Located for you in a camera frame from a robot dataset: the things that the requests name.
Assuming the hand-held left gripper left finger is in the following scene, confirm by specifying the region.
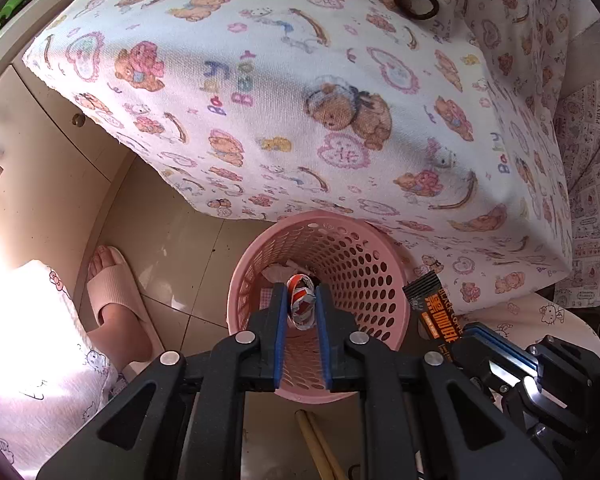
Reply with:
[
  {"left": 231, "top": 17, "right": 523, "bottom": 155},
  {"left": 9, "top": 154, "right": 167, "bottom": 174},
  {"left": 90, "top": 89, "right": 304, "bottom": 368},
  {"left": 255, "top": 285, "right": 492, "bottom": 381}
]
[{"left": 37, "top": 282, "right": 288, "bottom": 480}]

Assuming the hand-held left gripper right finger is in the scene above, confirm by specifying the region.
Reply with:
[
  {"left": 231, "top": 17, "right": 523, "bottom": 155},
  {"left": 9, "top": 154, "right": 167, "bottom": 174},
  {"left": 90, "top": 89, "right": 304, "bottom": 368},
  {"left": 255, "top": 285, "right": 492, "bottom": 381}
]
[{"left": 315, "top": 282, "right": 563, "bottom": 480}]

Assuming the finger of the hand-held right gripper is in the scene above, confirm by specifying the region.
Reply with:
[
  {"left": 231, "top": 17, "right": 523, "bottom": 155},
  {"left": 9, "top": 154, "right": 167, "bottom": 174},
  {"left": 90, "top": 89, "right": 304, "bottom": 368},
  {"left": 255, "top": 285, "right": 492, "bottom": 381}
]
[
  {"left": 462, "top": 321, "right": 541, "bottom": 367},
  {"left": 450, "top": 335, "right": 523, "bottom": 393}
]

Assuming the orange and white wrapper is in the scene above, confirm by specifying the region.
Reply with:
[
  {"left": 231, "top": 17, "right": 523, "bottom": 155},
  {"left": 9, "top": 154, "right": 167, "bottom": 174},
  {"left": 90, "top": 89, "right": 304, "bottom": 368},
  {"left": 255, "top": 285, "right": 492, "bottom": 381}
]
[{"left": 286, "top": 274, "right": 317, "bottom": 331}]

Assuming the purple checkered tissue pack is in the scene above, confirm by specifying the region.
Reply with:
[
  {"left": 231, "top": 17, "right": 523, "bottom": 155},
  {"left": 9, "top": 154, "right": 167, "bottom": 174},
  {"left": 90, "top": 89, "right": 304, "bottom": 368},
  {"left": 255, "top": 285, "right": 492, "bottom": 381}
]
[{"left": 257, "top": 285, "right": 283, "bottom": 311}]

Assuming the black coffee sachet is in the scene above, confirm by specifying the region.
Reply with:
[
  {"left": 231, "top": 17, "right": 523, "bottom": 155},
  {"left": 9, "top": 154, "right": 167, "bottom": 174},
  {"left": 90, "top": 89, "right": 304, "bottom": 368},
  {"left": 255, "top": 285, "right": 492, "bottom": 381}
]
[{"left": 402, "top": 270, "right": 463, "bottom": 363}]

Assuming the pink plastic basket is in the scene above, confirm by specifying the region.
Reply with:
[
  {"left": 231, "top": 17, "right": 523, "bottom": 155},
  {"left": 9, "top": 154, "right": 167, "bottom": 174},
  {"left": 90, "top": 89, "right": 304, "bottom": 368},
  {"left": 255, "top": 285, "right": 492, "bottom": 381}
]
[{"left": 227, "top": 211, "right": 413, "bottom": 403}]

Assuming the small crumpled white tissue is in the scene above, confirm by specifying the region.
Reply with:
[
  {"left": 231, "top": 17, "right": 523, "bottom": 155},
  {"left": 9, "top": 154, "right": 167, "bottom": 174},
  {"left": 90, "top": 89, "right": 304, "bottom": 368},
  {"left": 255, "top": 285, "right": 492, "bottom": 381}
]
[{"left": 262, "top": 260, "right": 306, "bottom": 283}]

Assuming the wooden stick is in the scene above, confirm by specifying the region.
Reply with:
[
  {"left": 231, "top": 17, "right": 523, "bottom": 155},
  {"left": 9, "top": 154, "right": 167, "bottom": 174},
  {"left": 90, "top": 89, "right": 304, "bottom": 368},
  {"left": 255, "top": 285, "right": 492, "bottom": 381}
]
[
  {"left": 307, "top": 410, "right": 348, "bottom": 480},
  {"left": 295, "top": 409, "right": 336, "bottom": 480}
]

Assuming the person's foot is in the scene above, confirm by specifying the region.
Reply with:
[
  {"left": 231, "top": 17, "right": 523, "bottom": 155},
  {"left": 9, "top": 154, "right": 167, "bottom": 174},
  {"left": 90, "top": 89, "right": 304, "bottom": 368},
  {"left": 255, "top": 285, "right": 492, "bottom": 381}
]
[{"left": 87, "top": 245, "right": 153, "bottom": 361}]

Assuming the pink slipper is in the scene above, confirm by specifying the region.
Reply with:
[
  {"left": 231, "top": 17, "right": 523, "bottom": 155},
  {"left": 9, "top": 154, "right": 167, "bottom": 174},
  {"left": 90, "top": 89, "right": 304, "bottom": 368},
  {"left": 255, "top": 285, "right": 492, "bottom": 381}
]
[{"left": 85, "top": 247, "right": 163, "bottom": 361}]

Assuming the pink patchwork printed cloth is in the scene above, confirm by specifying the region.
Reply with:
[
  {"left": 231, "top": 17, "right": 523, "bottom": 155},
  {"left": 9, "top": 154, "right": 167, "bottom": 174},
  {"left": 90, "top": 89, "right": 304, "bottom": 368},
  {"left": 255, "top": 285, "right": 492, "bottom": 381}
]
[{"left": 552, "top": 80, "right": 600, "bottom": 311}]

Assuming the person's cat printed pajamas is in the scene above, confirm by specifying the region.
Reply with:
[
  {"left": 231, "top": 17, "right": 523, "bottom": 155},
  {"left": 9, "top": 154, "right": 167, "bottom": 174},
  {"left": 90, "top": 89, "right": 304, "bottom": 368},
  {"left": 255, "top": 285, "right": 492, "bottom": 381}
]
[{"left": 0, "top": 260, "right": 600, "bottom": 480}]

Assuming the bear printed white cloth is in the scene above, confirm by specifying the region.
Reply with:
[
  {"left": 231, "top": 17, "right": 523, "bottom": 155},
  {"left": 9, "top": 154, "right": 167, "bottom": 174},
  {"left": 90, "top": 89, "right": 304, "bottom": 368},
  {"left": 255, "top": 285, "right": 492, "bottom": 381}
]
[{"left": 22, "top": 0, "right": 573, "bottom": 318}]

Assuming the beige cabinet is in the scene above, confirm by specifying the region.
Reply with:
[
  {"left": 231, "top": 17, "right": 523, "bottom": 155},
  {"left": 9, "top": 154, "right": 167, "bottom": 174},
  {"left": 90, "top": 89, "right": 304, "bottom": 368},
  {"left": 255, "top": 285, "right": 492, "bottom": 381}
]
[{"left": 0, "top": 62, "right": 136, "bottom": 281}]

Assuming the black hair tie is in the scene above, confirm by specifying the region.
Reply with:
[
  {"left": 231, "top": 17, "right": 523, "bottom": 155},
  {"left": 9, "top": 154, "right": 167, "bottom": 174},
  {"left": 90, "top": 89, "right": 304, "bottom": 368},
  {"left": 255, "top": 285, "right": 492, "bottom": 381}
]
[{"left": 394, "top": 0, "right": 440, "bottom": 20}]

